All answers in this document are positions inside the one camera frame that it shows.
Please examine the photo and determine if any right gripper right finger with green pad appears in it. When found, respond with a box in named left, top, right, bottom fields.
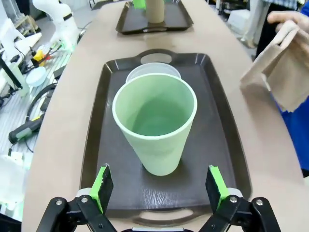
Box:
left=200, top=165, right=282, bottom=232

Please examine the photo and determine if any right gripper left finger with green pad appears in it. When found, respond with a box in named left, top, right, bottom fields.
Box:
left=36, top=163, right=114, bottom=232

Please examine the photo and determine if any tall brown cup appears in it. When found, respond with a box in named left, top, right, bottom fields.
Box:
left=144, top=0, right=166, bottom=24

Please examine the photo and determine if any pale blue bowl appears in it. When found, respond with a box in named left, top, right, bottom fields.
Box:
left=125, top=62, right=182, bottom=84

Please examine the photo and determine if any tall pale green cup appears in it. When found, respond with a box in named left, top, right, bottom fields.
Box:
left=112, top=73, right=198, bottom=176

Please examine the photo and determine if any beige cloth mat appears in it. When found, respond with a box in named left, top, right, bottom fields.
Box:
left=239, top=19, right=309, bottom=113

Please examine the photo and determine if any person's right forearm blue sleeve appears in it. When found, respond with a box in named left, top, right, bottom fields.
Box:
left=298, top=0, right=309, bottom=19

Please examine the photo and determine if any dark brown serving tray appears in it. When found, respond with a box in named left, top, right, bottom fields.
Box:
left=115, top=0, right=195, bottom=34
left=79, top=49, right=253, bottom=228

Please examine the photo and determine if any person's right hand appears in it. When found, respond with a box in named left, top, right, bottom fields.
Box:
left=267, top=11, right=309, bottom=31

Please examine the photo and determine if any white foam block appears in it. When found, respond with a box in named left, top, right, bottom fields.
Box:
left=0, top=154, right=27, bottom=216

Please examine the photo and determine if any black and green tool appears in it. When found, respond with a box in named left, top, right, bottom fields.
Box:
left=9, top=118, right=41, bottom=145

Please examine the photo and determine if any person in blue shirt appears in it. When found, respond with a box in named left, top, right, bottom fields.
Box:
left=270, top=93, right=309, bottom=178

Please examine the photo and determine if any white box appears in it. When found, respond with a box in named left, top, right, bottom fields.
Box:
left=228, top=11, right=251, bottom=29

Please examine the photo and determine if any yellow object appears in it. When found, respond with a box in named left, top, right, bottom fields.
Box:
left=32, top=50, right=46, bottom=61

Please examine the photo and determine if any bystander in whitish trousers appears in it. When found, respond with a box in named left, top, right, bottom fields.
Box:
left=241, top=0, right=266, bottom=48

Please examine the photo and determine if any pale blue round dish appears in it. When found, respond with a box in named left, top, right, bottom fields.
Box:
left=26, top=66, right=46, bottom=87

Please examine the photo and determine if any black hose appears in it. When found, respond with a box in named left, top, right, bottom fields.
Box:
left=26, top=82, right=58, bottom=121

